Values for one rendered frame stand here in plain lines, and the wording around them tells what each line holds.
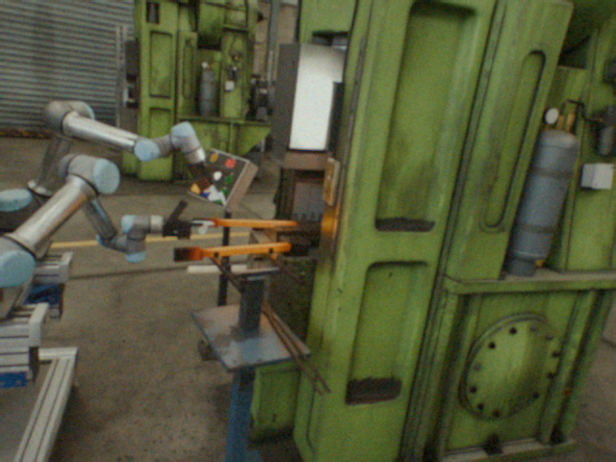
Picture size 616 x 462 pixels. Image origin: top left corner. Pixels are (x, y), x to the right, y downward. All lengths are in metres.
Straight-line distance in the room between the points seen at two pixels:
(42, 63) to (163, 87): 3.30
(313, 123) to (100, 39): 8.17
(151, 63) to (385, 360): 5.52
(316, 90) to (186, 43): 4.96
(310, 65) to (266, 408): 1.51
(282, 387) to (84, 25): 8.40
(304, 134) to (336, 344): 0.85
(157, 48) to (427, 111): 5.42
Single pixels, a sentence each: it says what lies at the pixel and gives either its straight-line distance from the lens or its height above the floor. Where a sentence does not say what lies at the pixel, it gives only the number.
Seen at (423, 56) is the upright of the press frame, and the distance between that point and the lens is 1.90.
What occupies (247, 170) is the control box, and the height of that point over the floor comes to 1.15.
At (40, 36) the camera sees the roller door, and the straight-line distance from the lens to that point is 9.90.
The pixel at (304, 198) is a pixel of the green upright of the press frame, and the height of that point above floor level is 1.07.
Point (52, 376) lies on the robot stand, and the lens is 2.61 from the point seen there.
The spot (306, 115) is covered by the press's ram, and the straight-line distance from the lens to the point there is 2.03.
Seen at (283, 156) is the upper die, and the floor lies 1.32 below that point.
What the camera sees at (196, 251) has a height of 1.03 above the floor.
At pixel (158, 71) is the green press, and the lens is 7.01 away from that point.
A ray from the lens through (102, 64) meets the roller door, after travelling 10.02.
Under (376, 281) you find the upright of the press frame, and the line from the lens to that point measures 2.02.
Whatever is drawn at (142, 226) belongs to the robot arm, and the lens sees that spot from 2.09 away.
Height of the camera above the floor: 1.65
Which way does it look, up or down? 17 degrees down
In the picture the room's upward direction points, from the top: 7 degrees clockwise
